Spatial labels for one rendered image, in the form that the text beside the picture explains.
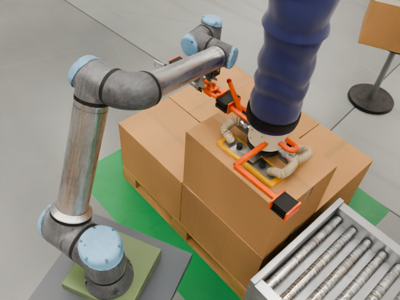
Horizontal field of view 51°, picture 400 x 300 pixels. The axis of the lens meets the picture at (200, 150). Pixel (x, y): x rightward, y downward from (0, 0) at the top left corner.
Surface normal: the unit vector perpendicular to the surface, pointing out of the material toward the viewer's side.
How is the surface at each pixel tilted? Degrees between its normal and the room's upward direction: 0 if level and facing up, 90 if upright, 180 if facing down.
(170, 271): 0
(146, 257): 2
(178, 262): 0
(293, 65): 81
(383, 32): 90
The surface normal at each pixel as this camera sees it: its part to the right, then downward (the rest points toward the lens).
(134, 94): 0.33, 0.31
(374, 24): -0.36, 0.68
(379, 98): 0.07, -0.67
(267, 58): -0.85, 0.16
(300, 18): -0.14, 0.67
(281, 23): -0.70, 0.62
